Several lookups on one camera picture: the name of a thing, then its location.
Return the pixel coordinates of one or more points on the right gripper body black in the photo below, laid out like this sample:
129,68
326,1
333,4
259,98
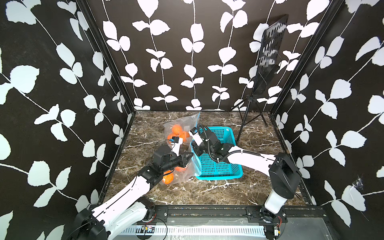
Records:
202,149

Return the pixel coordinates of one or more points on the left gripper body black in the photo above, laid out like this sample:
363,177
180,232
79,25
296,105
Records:
175,161

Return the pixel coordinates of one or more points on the clear zip-top bag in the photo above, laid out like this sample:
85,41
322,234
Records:
187,123
177,175

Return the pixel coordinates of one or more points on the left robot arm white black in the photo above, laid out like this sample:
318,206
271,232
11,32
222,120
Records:
108,220

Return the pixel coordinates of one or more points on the far bag orange top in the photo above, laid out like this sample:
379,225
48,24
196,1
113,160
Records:
176,129

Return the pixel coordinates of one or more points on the white slotted cable duct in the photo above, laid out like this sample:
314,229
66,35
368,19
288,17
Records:
161,230

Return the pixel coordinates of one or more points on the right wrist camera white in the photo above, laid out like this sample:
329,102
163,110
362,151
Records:
194,133

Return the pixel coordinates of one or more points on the far bag orange right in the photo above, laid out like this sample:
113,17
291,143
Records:
184,135

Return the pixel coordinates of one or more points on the black music stand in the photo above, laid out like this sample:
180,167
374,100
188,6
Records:
267,67

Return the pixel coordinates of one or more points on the teal plastic basket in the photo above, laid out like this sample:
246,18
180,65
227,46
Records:
216,168

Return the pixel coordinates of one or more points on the orange in bag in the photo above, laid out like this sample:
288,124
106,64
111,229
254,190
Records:
168,178
180,169

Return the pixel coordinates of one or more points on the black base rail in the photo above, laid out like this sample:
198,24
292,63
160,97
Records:
253,213

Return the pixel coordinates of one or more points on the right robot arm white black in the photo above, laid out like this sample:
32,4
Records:
283,172

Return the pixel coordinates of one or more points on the far bag orange bottom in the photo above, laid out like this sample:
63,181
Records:
170,136

